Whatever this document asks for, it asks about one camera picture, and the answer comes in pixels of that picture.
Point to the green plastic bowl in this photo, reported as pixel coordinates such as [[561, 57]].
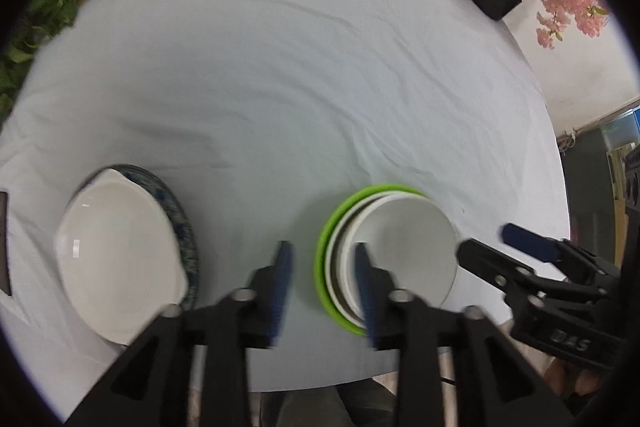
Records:
[[323, 241]]

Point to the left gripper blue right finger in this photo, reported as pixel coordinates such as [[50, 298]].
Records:
[[379, 314]]

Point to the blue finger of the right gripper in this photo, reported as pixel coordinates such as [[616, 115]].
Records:
[[529, 243], [495, 268]]

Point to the blue patterned round plate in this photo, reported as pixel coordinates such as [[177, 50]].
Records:
[[179, 221]]

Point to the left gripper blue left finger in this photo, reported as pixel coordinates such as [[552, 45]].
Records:
[[266, 310]]

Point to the white oval dish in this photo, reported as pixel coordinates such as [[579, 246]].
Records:
[[118, 257]]

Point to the person right hand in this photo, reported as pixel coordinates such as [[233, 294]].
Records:
[[565, 378]]

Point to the green leafy potted plant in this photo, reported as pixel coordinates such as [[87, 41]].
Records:
[[40, 22]]

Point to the black smartphone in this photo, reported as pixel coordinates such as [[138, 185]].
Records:
[[5, 279]]

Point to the grey tablecloth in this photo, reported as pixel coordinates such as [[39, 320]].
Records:
[[262, 116]]

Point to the cream white bowl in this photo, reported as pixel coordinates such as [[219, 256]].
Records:
[[333, 259]]

